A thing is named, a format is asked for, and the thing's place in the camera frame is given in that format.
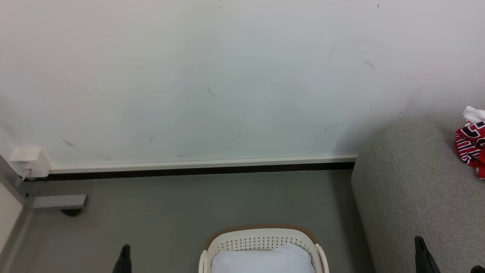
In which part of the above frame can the pale white cloth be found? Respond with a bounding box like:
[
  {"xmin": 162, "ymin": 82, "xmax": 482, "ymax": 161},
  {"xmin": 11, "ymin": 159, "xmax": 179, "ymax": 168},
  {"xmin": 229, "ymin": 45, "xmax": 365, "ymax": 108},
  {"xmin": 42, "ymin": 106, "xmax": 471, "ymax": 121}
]
[{"xmin": 211, "ymin": 243, "xmax": 316, "ymax": 273}]

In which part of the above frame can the red and white jersey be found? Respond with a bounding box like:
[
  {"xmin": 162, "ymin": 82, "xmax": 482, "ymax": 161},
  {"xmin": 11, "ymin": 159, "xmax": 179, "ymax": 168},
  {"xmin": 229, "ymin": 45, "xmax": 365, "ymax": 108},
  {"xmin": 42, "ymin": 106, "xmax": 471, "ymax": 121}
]
[{"xmin": 454, "ymin": 106, "xmax": 485, "ymax": 179}]

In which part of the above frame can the white perforated laundry basket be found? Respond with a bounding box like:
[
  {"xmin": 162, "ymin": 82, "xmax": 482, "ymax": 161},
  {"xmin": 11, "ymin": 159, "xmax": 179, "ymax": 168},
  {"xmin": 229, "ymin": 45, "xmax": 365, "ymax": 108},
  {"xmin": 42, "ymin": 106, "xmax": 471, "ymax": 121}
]
[{"xmin": 198, "ymin": 224, "xmax": 330, "ymax": 273}]

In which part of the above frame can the white and black baseboard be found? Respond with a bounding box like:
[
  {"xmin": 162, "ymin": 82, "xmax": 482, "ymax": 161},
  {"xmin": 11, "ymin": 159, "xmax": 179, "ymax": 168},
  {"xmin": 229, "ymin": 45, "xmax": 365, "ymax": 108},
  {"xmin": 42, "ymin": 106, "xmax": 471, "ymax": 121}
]
[{"xmin": 23, "ymin": 154, "xmax": 358, "ymax": 182}]

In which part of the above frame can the grey fabric sofa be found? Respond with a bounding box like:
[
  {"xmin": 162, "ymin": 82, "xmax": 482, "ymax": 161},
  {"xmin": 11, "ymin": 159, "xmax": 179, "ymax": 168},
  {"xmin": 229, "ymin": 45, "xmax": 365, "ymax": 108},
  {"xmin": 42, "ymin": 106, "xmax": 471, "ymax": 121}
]
[{"xmin": 351, "ymin": 121, "xmax": 485, "ymax": 273}]

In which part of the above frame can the grey metal foot bar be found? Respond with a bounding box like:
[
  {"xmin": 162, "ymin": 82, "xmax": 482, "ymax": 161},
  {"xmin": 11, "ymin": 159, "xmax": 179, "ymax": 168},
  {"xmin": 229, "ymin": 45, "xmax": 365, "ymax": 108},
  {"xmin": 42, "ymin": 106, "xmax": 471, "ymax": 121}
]
[{"xmin": 27, "ymin": 195, "xmax": 88, "ymax": 210}]

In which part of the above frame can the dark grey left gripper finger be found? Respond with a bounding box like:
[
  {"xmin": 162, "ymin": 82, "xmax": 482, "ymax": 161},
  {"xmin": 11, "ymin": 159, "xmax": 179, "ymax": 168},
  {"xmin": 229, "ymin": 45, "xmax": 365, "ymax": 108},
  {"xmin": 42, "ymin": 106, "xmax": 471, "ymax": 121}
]
[{"xmin": 113, "ymin": 244, "xmax": 132, "ymax": 273}]

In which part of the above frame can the white wall socket box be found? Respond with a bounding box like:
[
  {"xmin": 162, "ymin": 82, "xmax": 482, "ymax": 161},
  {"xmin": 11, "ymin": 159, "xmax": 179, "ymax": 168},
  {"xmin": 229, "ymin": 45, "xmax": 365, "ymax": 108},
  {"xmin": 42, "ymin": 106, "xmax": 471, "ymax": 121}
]
[{"xmin": 8, "ymin": 147, "xmax": 52, "ymax": 179}]

